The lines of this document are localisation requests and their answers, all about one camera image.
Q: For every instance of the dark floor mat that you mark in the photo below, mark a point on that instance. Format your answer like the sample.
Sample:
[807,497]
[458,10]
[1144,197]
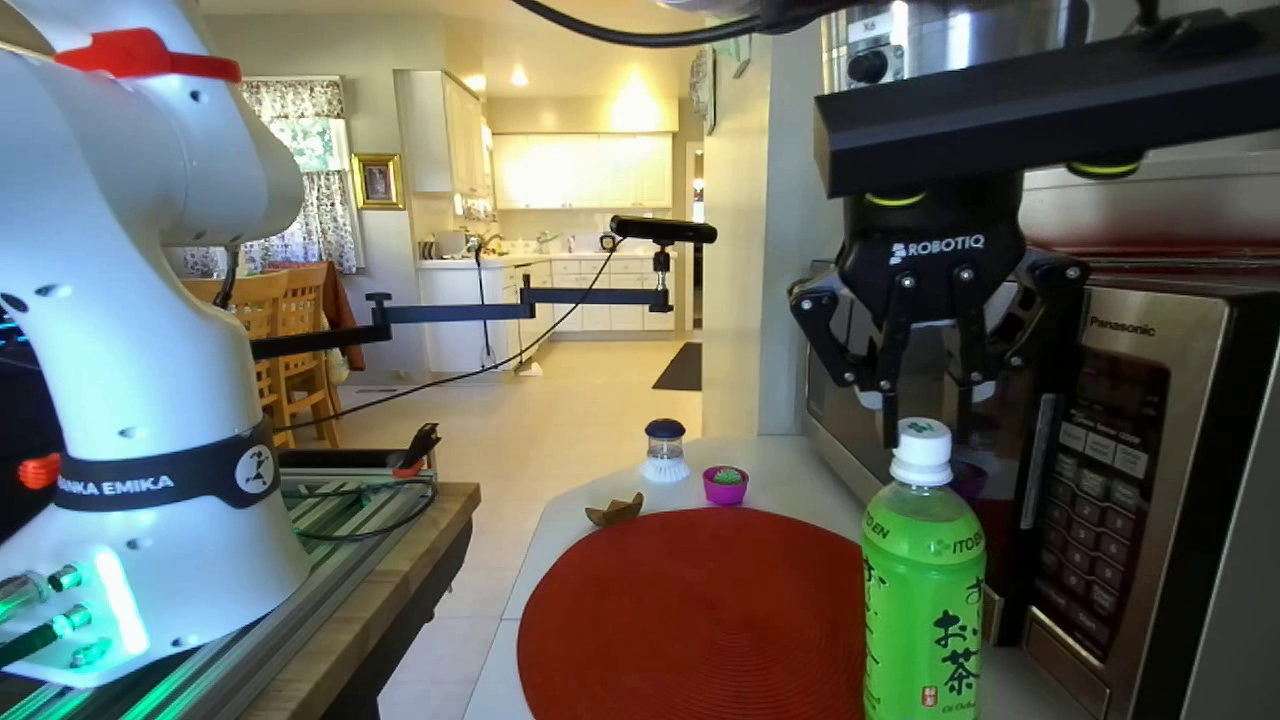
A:
[682,367]

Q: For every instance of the small magenta cup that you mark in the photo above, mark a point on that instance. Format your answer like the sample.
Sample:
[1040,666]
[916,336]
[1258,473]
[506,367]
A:
[725,488]

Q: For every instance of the white bottle cap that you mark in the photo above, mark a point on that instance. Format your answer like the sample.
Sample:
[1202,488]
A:
[920,451]

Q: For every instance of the white kitchen wall cabinet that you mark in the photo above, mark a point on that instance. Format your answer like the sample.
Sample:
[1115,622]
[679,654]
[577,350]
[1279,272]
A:
[434,140]

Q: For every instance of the small brown toy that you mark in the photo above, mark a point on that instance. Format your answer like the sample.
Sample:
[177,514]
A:
[619,514]

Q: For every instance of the patterned curtain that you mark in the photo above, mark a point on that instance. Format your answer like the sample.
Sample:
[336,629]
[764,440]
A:
[321,173]

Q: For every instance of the red round woven placemat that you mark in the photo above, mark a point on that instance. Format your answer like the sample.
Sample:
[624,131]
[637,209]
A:
[693,625]

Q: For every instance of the wooden chair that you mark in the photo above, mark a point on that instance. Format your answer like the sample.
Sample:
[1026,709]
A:
[300,362]

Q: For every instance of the black and red clamp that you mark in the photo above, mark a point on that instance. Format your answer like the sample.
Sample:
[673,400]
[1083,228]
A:
[421,455]

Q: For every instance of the stainless steel microwave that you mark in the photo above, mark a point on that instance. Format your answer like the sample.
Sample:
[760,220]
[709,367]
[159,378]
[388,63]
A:
[1173,467]

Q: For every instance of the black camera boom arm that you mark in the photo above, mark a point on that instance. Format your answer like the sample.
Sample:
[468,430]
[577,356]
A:
[452,313]

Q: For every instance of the black stereo camera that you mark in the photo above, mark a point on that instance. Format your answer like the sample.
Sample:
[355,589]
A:
[667,228]

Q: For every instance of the small jar with black lid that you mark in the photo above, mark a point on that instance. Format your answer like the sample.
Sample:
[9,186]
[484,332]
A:
[667,451]

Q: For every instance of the framed picture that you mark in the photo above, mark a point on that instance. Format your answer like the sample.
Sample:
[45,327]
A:
[379,180]

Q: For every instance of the white kitchen counter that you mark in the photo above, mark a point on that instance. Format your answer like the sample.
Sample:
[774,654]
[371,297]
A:
[575,286]

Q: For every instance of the green tea bottle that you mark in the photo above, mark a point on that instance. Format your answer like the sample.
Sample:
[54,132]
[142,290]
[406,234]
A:
[920,603]

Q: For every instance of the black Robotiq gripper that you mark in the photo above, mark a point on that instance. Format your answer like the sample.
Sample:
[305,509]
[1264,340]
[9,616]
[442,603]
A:
[934,272]

